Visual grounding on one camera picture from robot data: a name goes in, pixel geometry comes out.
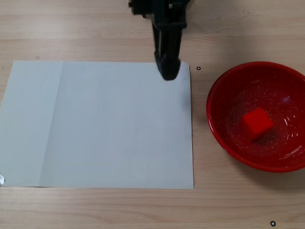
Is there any white paper sheet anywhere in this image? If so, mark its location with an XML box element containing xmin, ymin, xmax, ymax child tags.
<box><xmin>0</xmin><ymin>61</ymin><xmax>195</xmax><ymax>191</ymax></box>

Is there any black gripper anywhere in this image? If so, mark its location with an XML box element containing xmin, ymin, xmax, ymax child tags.
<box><xmin>128</xmin><ymin>0</ymin><xmax>192</xmax><ymax>82</ymax></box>

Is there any red cube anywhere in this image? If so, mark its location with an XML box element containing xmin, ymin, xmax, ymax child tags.
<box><xmin>242</xmin><ymin>107</ymin><xmax>274</xmax><ymax>143</ymax></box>

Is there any red speckled bowl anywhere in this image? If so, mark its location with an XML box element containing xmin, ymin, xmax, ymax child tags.
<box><xmin>206</xmin><ymin>61</ymin><xmax>305</xmax><ymax>173</ymax></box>

